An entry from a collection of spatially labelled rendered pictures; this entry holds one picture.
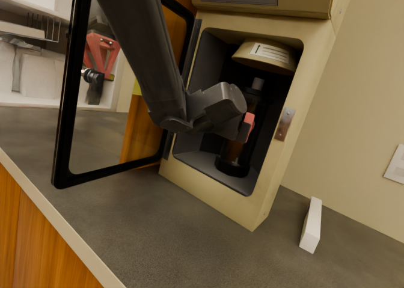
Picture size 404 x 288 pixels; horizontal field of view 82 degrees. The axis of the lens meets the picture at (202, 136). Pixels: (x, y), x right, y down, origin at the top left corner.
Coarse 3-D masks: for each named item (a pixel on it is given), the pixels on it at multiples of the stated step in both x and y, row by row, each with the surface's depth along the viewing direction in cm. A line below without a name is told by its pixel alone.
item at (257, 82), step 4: (256, 80) 61; (260, 80) 60; (264, 80) 61; (252, 84) 62; (256, 84) 61; (260, 84) 61; (240, 88) 61; (244, 88) 60; (248, 88) 59; (252, 88) 59; (256, 88) 61; (260, 88) 61; (248, 92) 59; (252, 92) 58; (256, 92) 58; (260, 92) 59; (264, 92) 59; (264, 96) 59; (268, 96) 60
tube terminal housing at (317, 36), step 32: (224, 32) 59; (256, 32) 51; (288, 32) 47; (320, 32) 44; (192, 64) 61; (320, 64) 49; (288, 96) 48; (288, 160) 58; (192, 192) 63; (224, 192) 57; (256, 192) 53; (256, 224) 54
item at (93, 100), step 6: (90, 72) 39; (96, 72) 38; (102, 72) 40; (90, 78) 39; (96, 78) 38; (102, 78) 39; (96, 84) 39; (102, 84) 40; (90, 90) 38; (96, 90) 39; (90, 96) 39; (96, 96) 40; (90, 102) 39; (96, 102) 40
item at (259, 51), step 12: (240, 48) 57; (252, 48) 54; (264, 48) 53; (276, 48) 52; (288, 48) 53; (240, 60) 66; (252, 60) 67; (264, 60) 52; (276, 60) 52; (288, 60) 53; (276, 72) 67; (288, 72) 63
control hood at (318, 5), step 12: (192, 0) 56; (288, 0) 43; (300, 0) 42; (312, 0) 41; (324, 0) 40; (336, 0) 41; (252, 12) 50; (264, 12) 49; (276, 12) 47; (288, 12) 45; (300, 12) 44; (312, 12) 42; (324, 12) 41
